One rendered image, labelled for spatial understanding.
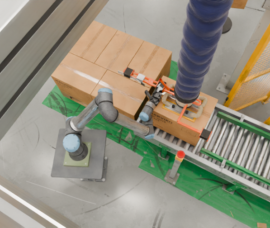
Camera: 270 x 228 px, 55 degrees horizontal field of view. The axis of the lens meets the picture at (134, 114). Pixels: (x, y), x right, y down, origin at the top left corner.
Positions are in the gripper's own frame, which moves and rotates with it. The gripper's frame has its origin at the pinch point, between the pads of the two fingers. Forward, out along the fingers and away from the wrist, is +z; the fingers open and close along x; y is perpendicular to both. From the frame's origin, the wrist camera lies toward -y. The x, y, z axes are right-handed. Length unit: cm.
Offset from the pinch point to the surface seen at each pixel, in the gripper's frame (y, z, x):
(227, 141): 82, 0, -54
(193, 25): 25, -10, 102
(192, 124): 43.4, -16.3, -13.3
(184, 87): 27.0, -9.3, 32.7
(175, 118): 26.3, -18.4, -13.0
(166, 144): 26, -34, -48
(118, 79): -61, 13, -52
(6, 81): 34, -107, 193
